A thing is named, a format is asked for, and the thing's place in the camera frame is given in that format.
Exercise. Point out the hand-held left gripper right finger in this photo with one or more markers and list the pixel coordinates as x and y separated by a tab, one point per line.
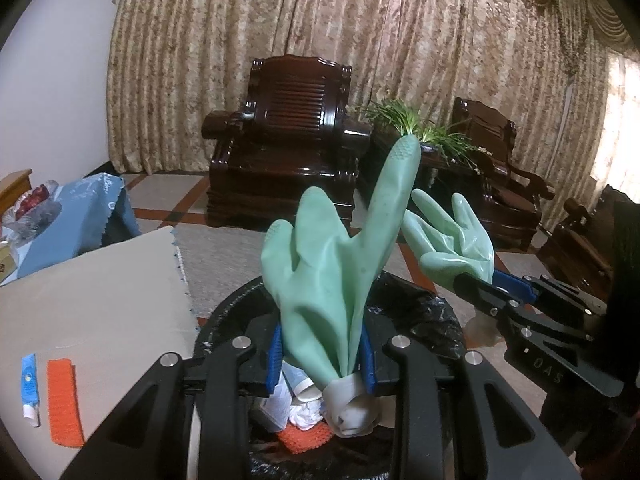
369	366

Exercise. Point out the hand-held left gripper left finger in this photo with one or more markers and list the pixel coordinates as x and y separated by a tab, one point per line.
274	362

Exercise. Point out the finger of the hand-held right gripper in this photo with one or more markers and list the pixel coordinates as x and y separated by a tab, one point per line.
480	295
515	285

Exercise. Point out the white plastic tube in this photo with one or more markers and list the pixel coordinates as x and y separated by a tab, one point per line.
302	385

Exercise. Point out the white paper box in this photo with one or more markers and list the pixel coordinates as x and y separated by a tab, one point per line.
275	405

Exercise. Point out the green rubber glove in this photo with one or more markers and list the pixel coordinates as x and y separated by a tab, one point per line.
450	250
330	270

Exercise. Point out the trash bin with black bag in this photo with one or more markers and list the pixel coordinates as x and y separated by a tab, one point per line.
420	310

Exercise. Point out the white tissue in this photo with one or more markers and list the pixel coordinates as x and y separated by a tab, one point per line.
306	416

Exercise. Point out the orange knitted cloth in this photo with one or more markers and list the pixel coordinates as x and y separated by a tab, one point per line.
65	402
305	437

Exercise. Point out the dark wooden armchair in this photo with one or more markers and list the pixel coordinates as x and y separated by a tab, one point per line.
585	245
505	175
285	150

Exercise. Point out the grey woven rug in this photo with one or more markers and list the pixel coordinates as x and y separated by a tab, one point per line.
220	265

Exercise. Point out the dark wooden side table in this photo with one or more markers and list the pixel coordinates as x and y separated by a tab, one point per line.
380	175

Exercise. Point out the green potted plant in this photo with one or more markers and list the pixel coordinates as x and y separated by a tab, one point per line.
425	127

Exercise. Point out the beige table cloth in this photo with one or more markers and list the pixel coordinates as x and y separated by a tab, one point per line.
100	300

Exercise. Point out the blue tablecloth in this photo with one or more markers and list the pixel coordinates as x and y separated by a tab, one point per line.
85	220

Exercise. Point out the blue squeezed tube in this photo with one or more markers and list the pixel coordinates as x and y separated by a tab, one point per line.
29	380

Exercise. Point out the red items in plastic bag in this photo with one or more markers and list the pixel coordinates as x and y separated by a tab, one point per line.
35	217

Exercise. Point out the tissue box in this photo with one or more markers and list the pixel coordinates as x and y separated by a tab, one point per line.
7	262

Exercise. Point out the red fruits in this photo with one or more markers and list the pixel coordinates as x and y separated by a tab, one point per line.
31	202

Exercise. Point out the beige patterned curtain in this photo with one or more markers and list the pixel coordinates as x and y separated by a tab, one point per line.
350	20

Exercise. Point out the light wooden cabinet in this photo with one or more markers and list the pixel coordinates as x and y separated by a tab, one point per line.
12	190

